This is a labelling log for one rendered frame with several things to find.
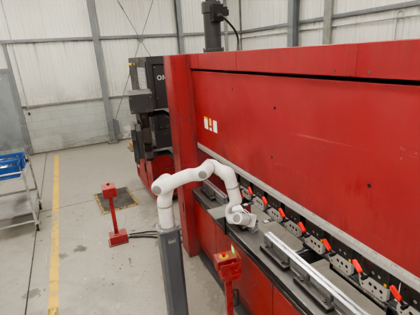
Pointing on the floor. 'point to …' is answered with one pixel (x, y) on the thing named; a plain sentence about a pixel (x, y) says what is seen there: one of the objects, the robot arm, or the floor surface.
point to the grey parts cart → (20, 199)
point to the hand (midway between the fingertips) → (255, 220)
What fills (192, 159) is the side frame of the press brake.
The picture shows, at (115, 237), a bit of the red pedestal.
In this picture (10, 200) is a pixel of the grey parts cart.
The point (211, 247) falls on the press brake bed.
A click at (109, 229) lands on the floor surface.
